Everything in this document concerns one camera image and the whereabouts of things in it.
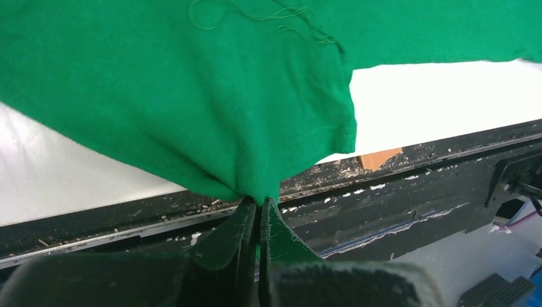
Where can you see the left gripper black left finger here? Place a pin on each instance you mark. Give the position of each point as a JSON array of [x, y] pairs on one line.
[[219, 270]]

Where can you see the green t-shirt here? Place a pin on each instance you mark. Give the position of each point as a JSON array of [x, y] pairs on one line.
[[229, 98]]

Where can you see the brown tape piece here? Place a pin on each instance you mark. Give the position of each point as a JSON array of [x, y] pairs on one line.
[[374, 161]]

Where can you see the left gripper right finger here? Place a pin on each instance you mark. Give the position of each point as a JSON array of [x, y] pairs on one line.
[[284, 260]]

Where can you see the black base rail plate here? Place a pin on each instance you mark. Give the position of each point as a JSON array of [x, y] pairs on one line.
[[425, 193]]

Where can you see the grey ribbed block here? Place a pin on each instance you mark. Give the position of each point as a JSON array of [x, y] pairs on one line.
[[497, 291]]

